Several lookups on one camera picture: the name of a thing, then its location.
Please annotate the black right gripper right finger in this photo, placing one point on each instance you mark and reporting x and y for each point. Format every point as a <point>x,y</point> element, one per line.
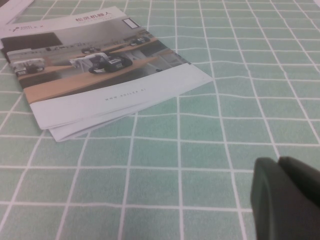
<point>300,200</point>

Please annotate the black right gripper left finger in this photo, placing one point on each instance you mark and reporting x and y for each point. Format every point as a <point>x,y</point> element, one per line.
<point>262,190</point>

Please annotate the green checked tablecloth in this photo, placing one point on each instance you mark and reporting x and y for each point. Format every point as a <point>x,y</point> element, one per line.
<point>225,125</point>

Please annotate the AgileX brochure with robot photo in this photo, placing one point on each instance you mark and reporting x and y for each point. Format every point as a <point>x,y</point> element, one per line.
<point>75,132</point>
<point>100,62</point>

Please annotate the open white AgileX brochure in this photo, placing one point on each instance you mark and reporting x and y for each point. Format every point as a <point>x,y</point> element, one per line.
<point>15,7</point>

